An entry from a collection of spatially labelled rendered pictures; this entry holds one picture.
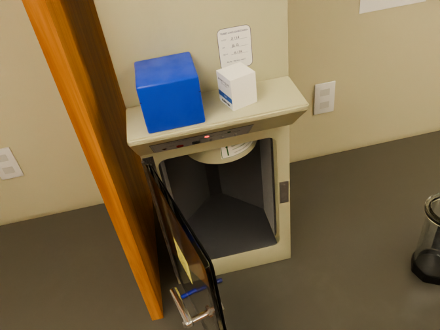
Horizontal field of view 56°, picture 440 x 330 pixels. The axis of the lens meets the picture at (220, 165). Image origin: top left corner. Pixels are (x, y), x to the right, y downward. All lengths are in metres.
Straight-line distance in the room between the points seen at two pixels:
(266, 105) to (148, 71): 0.21
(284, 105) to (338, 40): 0.65
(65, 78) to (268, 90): 0.35
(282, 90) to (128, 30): 0.29
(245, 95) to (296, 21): 0.59
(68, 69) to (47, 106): 0.65
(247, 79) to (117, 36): 0.23
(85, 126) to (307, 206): 0.82
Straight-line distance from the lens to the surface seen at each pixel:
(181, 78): 0.67
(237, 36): 0.78
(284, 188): 1.01
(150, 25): 0.75
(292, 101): 0.75
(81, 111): 0.72
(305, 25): 1.31
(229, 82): 0.71
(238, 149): 0.93
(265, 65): 0.82
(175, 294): 0.85
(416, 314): 1.17
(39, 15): 0.66
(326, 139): 1.55
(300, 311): 1.13
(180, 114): 0.70
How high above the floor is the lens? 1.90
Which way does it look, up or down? 39 degrees down
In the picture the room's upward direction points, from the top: 8 degrees counter-clockwise
